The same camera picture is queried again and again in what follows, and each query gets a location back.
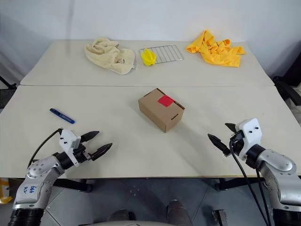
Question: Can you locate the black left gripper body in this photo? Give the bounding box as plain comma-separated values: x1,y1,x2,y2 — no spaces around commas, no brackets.
72,141,94,164

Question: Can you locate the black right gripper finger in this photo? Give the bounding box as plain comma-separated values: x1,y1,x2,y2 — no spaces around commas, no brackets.
224,122,237,134
207,133,230,157

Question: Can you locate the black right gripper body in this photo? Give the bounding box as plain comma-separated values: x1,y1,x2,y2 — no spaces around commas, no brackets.
229,130,246,157

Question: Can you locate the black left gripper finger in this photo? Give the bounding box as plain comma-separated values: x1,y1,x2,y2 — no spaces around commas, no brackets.
90,142,113,162
80,130,101,143

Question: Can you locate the brown cardboard box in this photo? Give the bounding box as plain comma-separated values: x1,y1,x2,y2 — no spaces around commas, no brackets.
137,87,185,133

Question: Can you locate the red tape seal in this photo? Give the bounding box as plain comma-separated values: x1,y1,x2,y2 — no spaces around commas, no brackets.
157,94,175,108

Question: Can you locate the black office chair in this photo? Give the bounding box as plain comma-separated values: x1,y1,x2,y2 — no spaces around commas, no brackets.
272,74,301,107

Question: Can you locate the yellow orange crumpled shirt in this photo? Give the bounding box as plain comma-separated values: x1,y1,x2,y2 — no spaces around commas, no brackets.
185,29,246,68

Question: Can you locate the cream crumpled towel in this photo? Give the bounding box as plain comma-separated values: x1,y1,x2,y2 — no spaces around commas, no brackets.
84,36,136,76

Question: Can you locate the yellow floor object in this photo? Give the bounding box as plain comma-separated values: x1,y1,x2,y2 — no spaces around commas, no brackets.
0,178,14,204

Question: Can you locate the yellow silicone glove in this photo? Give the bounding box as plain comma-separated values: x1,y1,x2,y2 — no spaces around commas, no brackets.
140,48,157,67

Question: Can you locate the black tripod stand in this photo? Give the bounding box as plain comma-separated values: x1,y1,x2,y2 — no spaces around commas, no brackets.
0,74,17,90

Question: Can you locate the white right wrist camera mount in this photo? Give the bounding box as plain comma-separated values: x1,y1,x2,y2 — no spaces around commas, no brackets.
235,118,263,161

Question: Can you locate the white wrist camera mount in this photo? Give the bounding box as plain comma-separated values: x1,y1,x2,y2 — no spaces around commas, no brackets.
235,118,263,161
58,129,82,167

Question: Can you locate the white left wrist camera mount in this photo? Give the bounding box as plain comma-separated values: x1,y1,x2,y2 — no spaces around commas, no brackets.
58,129,82,167

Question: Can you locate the black table frame bar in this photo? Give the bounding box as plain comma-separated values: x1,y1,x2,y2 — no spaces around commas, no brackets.
54,178,93,193
215,176,267,191

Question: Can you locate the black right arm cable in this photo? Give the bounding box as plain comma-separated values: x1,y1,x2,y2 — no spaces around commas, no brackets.
229,137,271,226

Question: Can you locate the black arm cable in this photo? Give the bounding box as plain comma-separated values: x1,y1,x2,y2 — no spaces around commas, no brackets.
229,137,271,226
27,128,64,168

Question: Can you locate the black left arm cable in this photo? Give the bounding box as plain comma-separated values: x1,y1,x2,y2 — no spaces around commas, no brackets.
27,128,64,168

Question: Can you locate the metal wire rack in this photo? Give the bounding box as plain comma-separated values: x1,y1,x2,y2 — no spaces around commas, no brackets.
138,44,185,65

